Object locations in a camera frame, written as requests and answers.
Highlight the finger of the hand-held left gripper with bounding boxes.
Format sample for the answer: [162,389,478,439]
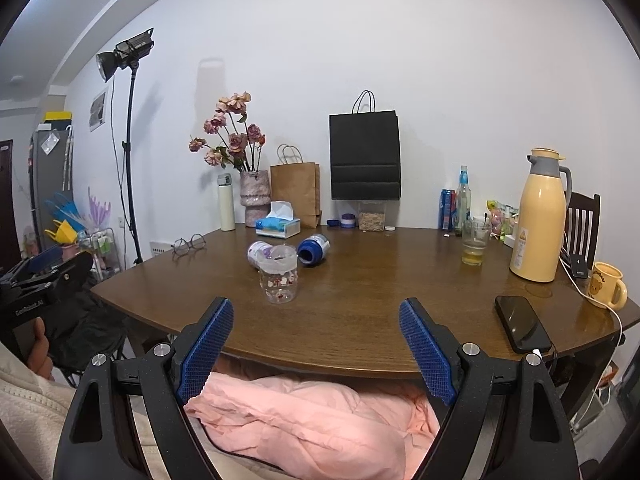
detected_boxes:
[20,247,67,275]

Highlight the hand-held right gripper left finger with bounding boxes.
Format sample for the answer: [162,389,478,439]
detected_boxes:
[52,296,235,480]

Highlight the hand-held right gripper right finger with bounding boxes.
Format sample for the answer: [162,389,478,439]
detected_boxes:
[398,297,577,480]

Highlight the person's left forearm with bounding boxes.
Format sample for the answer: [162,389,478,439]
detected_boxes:
[0,342,158,480]

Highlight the person's left hand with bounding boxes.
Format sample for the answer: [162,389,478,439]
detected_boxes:
[27,319,55,380]

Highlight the grey refrigerator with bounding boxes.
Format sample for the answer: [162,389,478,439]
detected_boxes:
[29,129,77,248]

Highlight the black smartphone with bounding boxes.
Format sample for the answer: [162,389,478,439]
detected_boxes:
[494,295,553,355]

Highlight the eyeglasses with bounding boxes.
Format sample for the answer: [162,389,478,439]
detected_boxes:
[172,233,208,261]

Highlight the white purple bottle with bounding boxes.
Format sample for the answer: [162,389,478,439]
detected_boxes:
[248,240,281,269]

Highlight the glass with yellow drink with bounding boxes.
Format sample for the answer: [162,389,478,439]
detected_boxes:
[460,219,492,267]

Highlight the pink padded blanket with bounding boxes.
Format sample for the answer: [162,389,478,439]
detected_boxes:
[184,371,442,480]

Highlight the blue drink can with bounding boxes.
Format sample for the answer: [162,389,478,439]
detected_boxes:
[438,188,457,231]

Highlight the clear container of grains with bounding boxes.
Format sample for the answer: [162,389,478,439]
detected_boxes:
[357,200,387,233]

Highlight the blue tissue box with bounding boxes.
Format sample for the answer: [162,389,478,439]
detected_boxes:
[255,201,301,239]

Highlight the white thermos bottle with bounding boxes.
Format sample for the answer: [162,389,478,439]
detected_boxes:
[217,173,237,232]

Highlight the blue lidded bottle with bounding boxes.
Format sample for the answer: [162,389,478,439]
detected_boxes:
[297,234,331,265]

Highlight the colourful snack packets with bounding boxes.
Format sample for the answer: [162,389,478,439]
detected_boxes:
[486,199,521,242]

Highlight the clear glass bottle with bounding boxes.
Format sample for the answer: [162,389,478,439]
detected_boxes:
[454,165,474,237]

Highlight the pink ceramic vase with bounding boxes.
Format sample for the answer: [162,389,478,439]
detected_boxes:
[239,170,272,226]

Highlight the yellow thermos jug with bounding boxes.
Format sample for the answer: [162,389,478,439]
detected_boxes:
[509,148,573,284]

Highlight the black power bank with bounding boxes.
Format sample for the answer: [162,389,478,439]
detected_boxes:
[564,254,592,280]

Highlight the brown paper bag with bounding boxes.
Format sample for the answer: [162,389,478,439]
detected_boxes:
[270,144,322,229]

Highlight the white storage box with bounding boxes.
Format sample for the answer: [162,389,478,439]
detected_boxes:
[572,360,622,433]

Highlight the yellow mug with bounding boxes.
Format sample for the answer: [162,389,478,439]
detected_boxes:
[585,261,628,310]

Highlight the black paper bag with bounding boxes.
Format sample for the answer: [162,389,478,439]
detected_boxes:
[328,89,402,201]

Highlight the dark wooden chair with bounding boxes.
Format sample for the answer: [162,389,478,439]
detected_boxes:
[562,191,602,272]

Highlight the dried pink flowers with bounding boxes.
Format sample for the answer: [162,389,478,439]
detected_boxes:
[188,91,266,172]

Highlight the black studio light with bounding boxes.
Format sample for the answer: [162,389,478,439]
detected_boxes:
[95,27,155,84]

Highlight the white wire rack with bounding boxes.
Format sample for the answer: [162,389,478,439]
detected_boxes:
[75,227,122,282]

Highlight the wall poster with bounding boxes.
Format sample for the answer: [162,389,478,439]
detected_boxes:
[88,87,110,134]

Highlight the white charging cable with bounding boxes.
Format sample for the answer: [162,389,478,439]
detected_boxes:
[525,252,624,366]

